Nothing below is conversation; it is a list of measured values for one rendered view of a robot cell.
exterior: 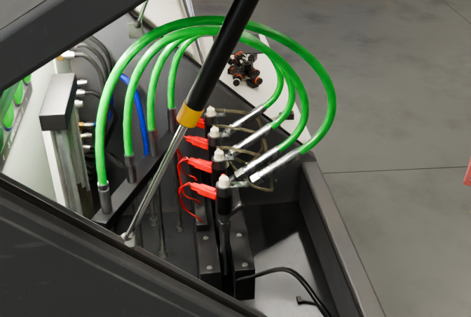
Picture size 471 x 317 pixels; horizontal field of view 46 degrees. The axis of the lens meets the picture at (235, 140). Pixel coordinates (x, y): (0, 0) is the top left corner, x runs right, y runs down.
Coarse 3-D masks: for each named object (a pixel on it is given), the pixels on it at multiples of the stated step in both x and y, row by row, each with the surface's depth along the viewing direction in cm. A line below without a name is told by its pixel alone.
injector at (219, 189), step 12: (228, 180) 95; (216, 192) 95; (228, 192) 94; (228, 204) 95; (240, 204) 96; (228, 216) 97; (228, 228) 99; (228, 240) 101; (228, 252) 102; (228, 264) 104
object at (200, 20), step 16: (208, 16) 78; (224, 16) 78; (160, 32) 78; (256, 32) 80; (272, 32) 80; (128, 48) 79; (304, 48) 82; (320, 64) 84; (112, 80) 81; (96, 128) 85; (320, 128) 90; (96, 144) 86; (304, 144) 92; (96, 160) 88
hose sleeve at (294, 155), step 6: (294, 150) 92; (282, 156) 93; (288, 156) 92; (294, 156) 92; (300, 156) 92; (276, 162) 93; (282, 162) 92; (288, 162) 92; (264, 168) 93; (270, 168) 93; (276, 168) 93; (282, 168) 93; (264, 174) 93; (270, 174) 93
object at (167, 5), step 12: (156, 0) 111; (168, 0) 112; (180, 0) 118; (144, 12) 112; (156, 12) 113; (168, 12) 113; (180, 12) 113; (156, 24) 114; (192, 48) 118; (204, 60) 156
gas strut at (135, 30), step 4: (148, 0) 107; (144, 4) 107; (144, 8) 108; (140, 12) 108; (140, 16) 108; (136, 20) 109; (140, 20) 109; (128, 24) 109; (132, 24) 109; (136, 24) 108; (140, 24) 109; (128, 28) 109; (132, 28) 109; (136, 28) 109; (140, 28) 109; (128, 32) 110; (132, 32) 110; (136, 32) 110; (140, 32) 110; (132, 36) 110; (136, 36) 110; (140, 36) 110
